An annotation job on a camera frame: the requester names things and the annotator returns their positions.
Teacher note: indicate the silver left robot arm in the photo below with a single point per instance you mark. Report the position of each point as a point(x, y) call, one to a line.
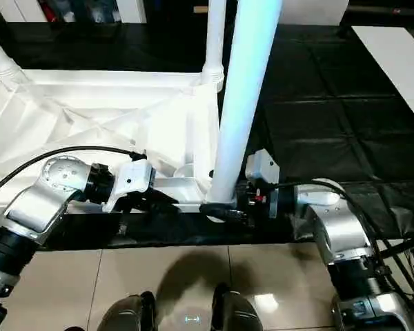
point(34, 200)

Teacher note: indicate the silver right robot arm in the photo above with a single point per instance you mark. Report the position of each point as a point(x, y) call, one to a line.
point(338, 227)

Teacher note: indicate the black right robot foot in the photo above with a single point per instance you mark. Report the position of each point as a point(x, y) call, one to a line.
point(236, 310)

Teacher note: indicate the black robot foot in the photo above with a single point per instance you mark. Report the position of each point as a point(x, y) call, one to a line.
point(127, 314)
point(236, 310)

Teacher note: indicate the white plastic table top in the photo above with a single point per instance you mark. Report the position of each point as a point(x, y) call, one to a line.
point(90, 110)

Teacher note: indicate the black left robot foot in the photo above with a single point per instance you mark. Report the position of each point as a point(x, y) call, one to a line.
point(127, 314)

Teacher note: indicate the white flat board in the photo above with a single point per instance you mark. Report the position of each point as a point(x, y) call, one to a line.
point(393, 65)

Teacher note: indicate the white cabinet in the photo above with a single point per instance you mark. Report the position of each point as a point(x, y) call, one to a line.
point(62, 8)

